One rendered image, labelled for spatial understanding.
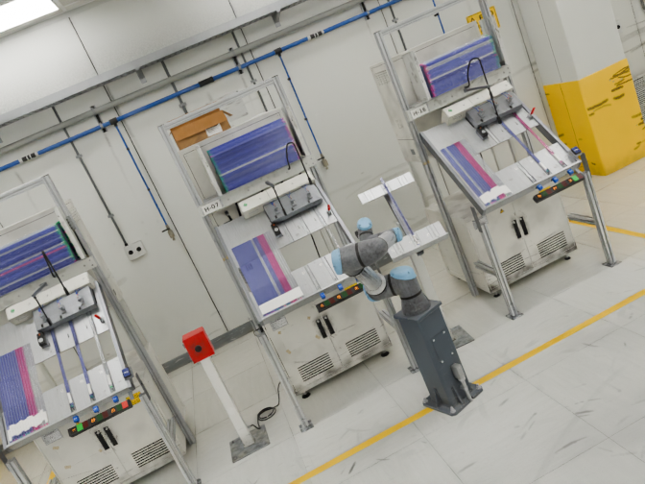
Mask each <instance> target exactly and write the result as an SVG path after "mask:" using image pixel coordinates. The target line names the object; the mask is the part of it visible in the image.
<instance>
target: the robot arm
mask: <svg viewBox="0 0 645 484"><path fill-rule="evenodd" d="M357 228H358V230H357V231H355V232H354V233H355V235H356V237H357V238H358V239H359V241H360V242H357V243H354V244H351V245H348V246H345V247H342V248H338V249H337V250H334V251H332V253H331V261H332V265H333V268H334V271H335V273H336V274H337V275H342V274H346V275H347V276H349V277H355V278H356V279H357V280H358V281H359V282H361V283H362V284H363V289H364V293H365V295H366V296H367V298H368V300H369V301H371V302H379V301H381V300H384V299H388V298H390V297H394V296H397V295H399V297H400V299H401V311H402V313H403V315H404V316H407V317H412V316H417V315H419V314H421V313H423V312H425V311H426V310H428V309H429V308H430V306H431V303H430V300H429V299H428V298H427V297H426V295H425V294H424V293H423V292H422V290H421V288H420V285H419V283H418V279H417V275H416V273H415V272H414V269H413V268H412V267H410V266H398V267H395V268H393V269H392V270H391V271H390V273H389V274H387V275H384V276H383V275H381V274H379V273H375V272H374V271H373V270H372V268H371V267H369V266H370V265H372V264H374V263H375V262H377V261H378V260H380V259H381V258H382V257H383V256H384V255H385V254H386V253H387V252H388V249H389V248H390V247H391V246H392V245H393V244H394V243H398V242H400V241H402V239H403V236H402V232H401V230H400V228H392V229H390V230H385V231H382V232H379V233H377V234H373V232H372V223H371V220H370V219H369V218H367V217H363V218H361V219H359V220H358V223H357Z"/></svg>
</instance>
